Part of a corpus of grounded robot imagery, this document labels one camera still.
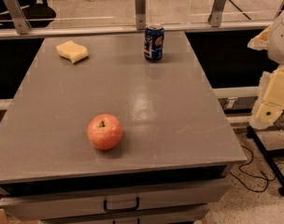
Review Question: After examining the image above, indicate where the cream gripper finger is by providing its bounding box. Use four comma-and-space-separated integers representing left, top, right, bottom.
249, 65, 284, 130
248, 26, 271, 50

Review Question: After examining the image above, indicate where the yellow sponge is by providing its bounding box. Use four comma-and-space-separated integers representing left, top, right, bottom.
56, 40, 89, 63

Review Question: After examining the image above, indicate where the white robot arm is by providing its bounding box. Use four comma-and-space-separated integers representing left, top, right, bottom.
248, 10, 284, 130

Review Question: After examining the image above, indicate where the black metal stand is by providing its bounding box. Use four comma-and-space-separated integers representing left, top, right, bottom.
247, 126, 284, 196

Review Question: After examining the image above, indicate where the blue soda can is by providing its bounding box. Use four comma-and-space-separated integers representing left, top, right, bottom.
144, 24, 164, 62

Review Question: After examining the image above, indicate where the grey drawer cabinet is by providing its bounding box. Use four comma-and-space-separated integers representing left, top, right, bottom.
0, 165, 230, 224

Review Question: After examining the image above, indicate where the red apple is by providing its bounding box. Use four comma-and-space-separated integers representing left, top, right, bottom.
87, 114, 122, 150

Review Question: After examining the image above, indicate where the black office chair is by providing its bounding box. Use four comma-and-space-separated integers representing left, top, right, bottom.
0, 0, 56, 29

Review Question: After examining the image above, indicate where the right metal rail bracket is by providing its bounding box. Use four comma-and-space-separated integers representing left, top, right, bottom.
208, 0, 226, 27

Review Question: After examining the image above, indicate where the metal rail bracket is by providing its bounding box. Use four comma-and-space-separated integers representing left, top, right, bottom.
135, 0, 146, 30
3, 0, 31, 35
208, 0, 226, 27

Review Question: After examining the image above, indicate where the middle metal rail bracket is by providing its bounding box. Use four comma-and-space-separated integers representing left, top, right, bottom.
135, 0, 146, 30

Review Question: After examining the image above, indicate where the grey horizontal rail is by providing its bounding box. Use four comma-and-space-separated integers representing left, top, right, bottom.
0, 21, 273, 40

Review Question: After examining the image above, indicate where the black drawer handle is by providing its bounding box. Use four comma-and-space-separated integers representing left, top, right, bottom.
103, 197, 140, 214

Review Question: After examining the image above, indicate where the left metal rail bracket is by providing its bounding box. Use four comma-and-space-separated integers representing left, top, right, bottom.
3, 0, 31, 35

